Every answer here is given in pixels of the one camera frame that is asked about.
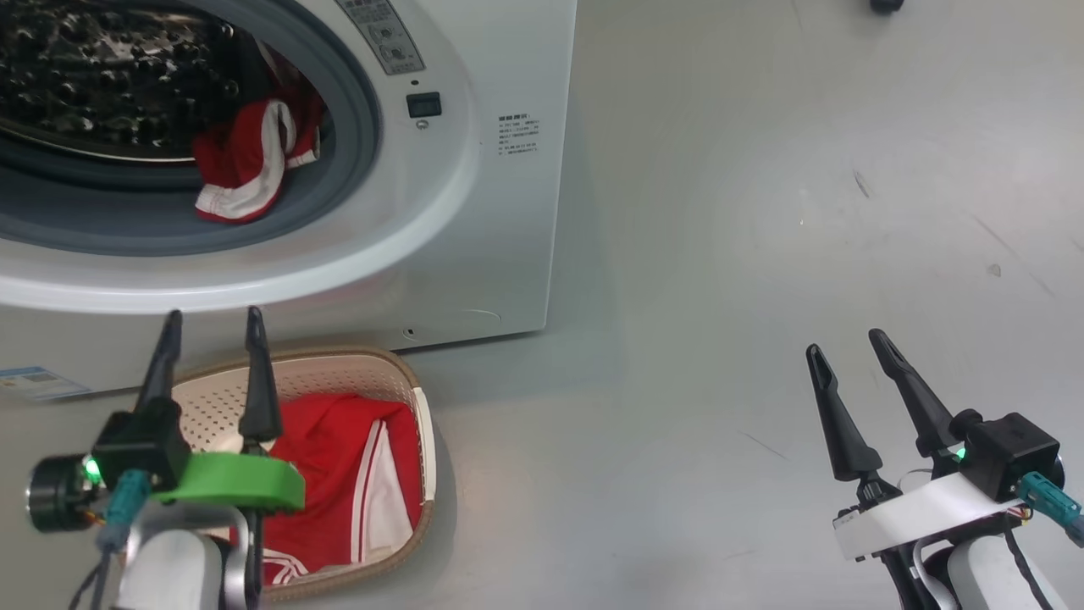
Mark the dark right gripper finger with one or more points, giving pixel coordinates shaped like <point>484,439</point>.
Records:
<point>847,432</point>
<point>923,407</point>

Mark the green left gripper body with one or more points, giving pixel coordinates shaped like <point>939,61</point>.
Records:
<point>237,483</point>

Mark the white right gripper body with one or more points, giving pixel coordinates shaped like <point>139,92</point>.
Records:
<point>923,512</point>

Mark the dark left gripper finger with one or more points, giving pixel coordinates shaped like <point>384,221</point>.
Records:
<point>165,364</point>
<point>258,390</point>

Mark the red shorts with white stripes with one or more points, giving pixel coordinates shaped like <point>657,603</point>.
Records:
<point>330,474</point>

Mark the red garment with white band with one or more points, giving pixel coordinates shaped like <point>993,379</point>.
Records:
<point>241,161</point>

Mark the beige perforated laundry basket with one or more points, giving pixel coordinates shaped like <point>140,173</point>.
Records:
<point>212,398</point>

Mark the white washing machine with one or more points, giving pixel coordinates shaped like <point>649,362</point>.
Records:
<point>474,254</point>

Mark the black square door lock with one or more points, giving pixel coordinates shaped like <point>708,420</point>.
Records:
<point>423,105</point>

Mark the blue energy label sticker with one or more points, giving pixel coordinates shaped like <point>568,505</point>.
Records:
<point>38,383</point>

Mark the small black text sticker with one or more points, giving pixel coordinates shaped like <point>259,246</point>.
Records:
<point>518,135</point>

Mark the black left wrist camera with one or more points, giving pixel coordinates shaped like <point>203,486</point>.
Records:
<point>135,445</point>

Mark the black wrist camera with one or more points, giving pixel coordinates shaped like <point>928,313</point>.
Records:
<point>1012,453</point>
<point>135,445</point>

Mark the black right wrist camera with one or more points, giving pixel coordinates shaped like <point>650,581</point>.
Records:
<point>1012,453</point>

